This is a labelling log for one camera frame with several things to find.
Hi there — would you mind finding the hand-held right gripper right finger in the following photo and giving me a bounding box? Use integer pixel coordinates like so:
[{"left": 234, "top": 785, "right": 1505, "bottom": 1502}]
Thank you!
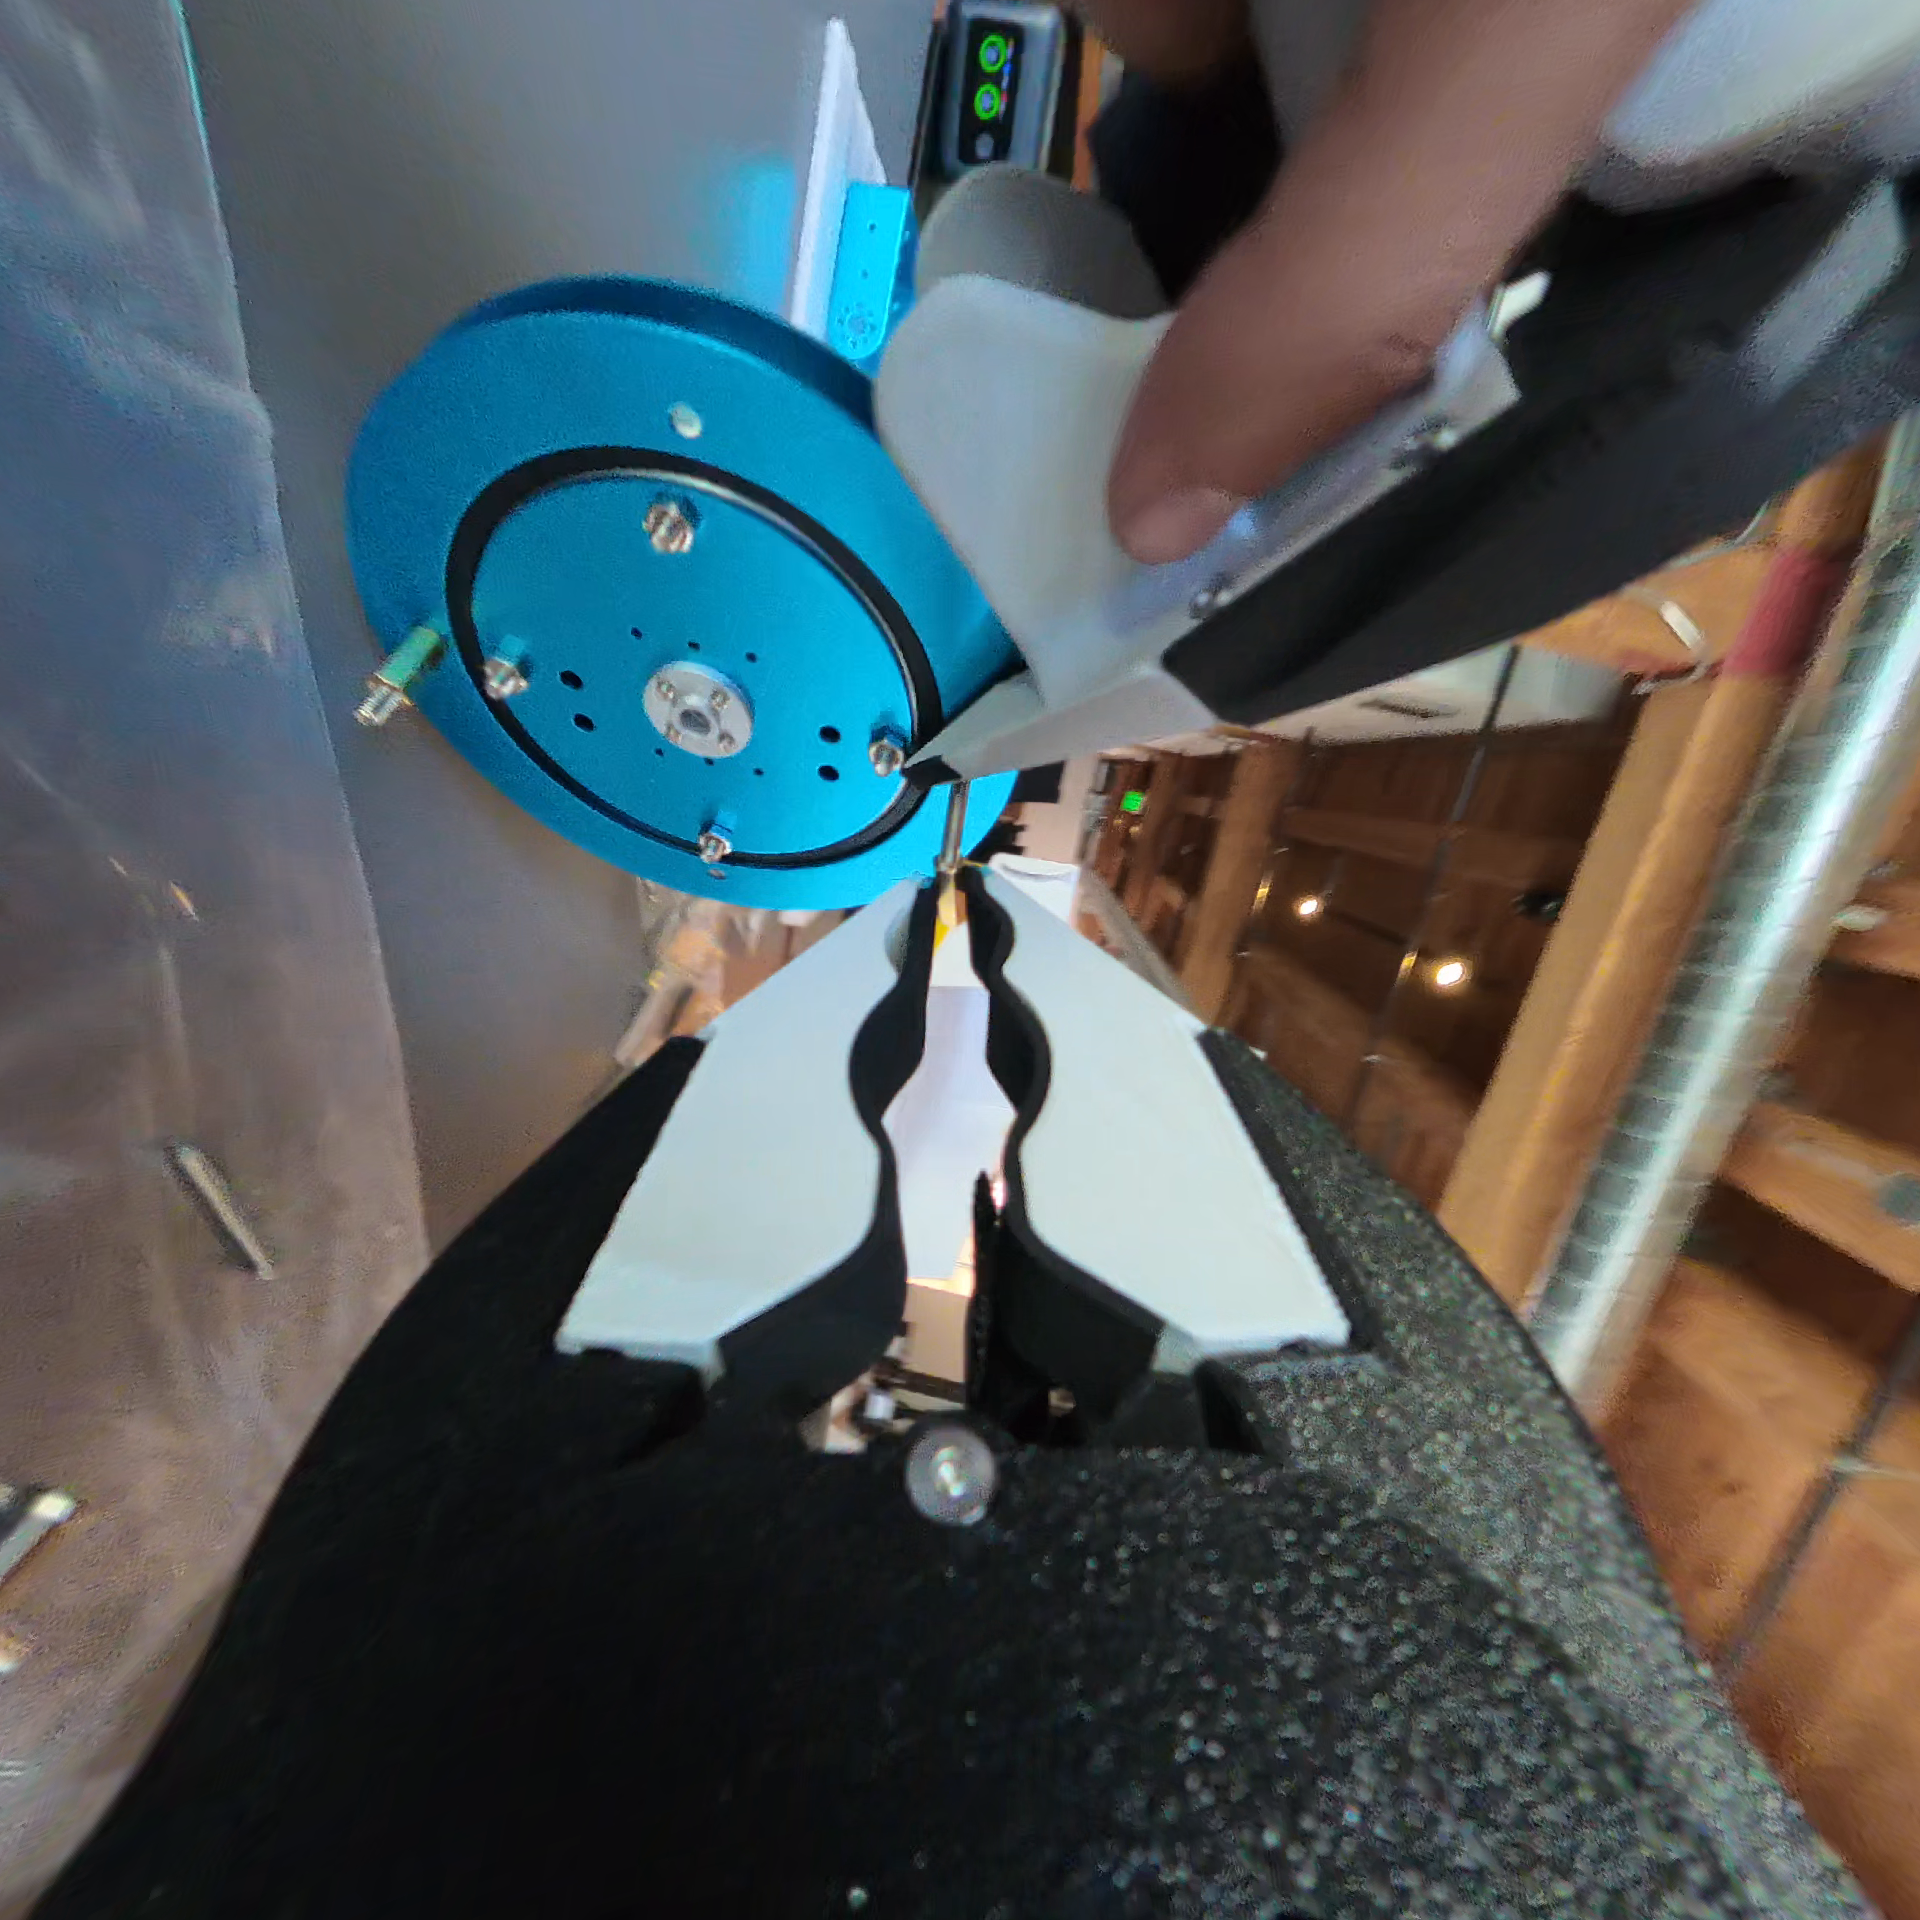
[{"left": 958, "top": 867, "right": 1356, "bottom": 1423}]

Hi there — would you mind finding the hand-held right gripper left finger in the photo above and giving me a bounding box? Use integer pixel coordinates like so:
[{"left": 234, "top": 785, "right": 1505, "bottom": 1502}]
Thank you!
[{"left": 555, "top": 882, "right": 943, "bottom": 1423}]

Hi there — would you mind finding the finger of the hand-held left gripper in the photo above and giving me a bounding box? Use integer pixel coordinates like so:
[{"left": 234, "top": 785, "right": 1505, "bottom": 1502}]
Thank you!
[{"left": 902, "top": 664, "right": 1250, "bottom": 785}]

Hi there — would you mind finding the blue round turntable disc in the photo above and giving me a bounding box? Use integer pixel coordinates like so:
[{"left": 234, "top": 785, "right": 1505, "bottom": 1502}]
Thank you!
[{"left": 345, "top": 274, "right": 1024, "bottom": 913}]

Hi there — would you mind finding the grey desk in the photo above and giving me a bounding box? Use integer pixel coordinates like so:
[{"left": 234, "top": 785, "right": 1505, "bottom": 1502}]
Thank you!
[{"left": 172, "top": 0, "right": 963, "bottom": 1249}]

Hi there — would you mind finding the person's left hand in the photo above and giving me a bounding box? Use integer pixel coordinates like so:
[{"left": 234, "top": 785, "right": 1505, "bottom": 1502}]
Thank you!
[{"left": 1106, "top": 0, "right": 1702, "bottom": 568}]

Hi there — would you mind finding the loose metal screw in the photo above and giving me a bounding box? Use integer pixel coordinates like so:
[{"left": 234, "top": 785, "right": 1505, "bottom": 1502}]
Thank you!
[{"left": 162, "top": 1140, "right": 279, "bottom": 1281}]

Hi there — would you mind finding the white foam sheet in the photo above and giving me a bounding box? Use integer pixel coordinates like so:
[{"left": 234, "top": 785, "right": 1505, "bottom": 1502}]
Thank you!
[{"left": 787, "top": 17, "right": 890, "bottom": 350}]

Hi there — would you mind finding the black device with green display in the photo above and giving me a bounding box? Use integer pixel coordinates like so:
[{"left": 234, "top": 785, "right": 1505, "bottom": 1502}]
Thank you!
[{"left": 911, "top": 0, "right": 1080, "bottom": 186}]

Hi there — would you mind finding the clear plastic bag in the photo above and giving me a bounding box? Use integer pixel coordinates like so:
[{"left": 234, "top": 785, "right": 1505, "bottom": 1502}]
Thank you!
[{"left": 0, "top": 0, "right": 434, "bottom": 1920}]

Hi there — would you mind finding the silver ventilation duct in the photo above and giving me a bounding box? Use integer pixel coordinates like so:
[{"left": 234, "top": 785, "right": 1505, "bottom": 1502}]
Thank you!
[{"left": 1527, "top": 420, "right": 1920, "bottom": 1396}]

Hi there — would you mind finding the blue metal bracket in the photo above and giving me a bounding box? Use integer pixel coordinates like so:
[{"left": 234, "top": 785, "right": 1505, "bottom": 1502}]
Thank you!
[{"left": 831, "top": 180, "right": 921, "bottom": 378}]

